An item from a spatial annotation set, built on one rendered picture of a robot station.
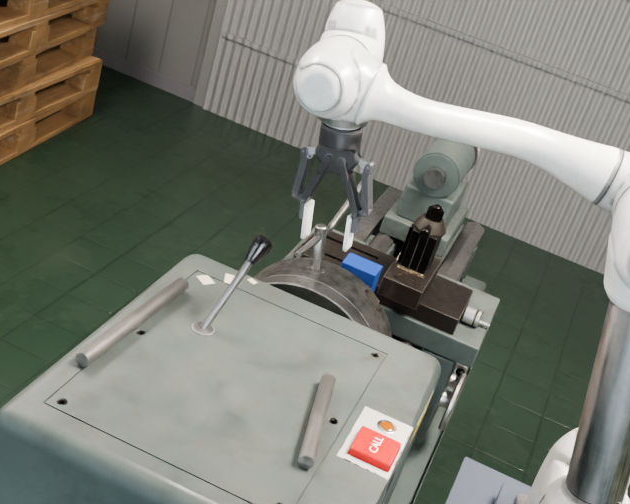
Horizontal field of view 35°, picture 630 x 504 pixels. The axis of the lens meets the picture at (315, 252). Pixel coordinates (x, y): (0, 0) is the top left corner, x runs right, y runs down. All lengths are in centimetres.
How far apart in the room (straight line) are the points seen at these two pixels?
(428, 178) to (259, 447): 161
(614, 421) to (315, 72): 73
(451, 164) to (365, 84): 132
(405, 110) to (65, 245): 278
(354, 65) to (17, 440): 72
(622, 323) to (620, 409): 15
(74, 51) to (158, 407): 394
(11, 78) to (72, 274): 110
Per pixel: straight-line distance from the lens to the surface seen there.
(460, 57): 528
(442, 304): 243
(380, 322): 183
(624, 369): 164
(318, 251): 180
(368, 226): 293
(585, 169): 169
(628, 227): 153
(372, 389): 152
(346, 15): 167
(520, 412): 403
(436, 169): 282
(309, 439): 134
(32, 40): 463
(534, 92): 524
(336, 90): 149
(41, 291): 386
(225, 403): 140
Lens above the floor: 209
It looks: 27 degrees down
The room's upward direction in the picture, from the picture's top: 17 degrees clockwise
